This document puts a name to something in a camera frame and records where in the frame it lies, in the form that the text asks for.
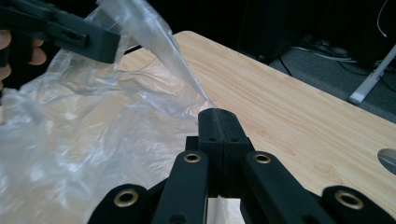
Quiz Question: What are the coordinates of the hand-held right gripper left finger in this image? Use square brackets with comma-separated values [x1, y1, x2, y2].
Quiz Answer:
[186, 107, 224, 199]

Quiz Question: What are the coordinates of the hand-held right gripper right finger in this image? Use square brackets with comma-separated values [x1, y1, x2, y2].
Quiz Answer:
[221, 108, 255, 199]

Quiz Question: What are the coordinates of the transparent plastic bag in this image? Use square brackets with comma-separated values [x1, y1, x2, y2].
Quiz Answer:
[0, 0, 217, 224]

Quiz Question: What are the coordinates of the dark cabinet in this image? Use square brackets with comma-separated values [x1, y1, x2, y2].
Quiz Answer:
[236, 0, 316, 63]

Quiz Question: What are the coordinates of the white metal stand leg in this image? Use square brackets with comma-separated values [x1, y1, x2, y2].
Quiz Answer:
[347, 43, 396, 105]

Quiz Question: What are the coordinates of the grey round object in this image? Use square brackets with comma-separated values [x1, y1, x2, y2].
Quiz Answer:
[376, 147, 396, 175]

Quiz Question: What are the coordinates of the bundle of floor cables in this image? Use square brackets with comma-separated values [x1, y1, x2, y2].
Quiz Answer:
[291, 38, 362, 64]

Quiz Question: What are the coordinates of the thin white cable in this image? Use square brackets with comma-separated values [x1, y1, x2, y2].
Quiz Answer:
[376, 0, 390, 38]

